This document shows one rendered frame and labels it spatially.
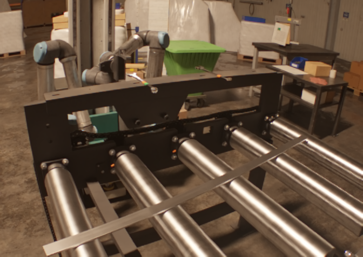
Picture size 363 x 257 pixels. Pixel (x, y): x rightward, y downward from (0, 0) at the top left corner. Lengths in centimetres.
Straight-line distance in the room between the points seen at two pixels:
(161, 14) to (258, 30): 365
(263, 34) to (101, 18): 617
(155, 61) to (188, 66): 182
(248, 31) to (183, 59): 438
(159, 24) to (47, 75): 333
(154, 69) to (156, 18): 292
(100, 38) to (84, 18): 20
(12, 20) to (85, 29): 700
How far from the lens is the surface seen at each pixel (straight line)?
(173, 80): 126
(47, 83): 183
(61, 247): 82
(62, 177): 109
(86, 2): 216
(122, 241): 100
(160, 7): 489
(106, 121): 230
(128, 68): 407
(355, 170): 141
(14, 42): 912
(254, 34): 792
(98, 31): 219
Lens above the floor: 152
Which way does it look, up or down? 24 degrees down
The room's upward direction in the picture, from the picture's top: 3 degrees clockwise
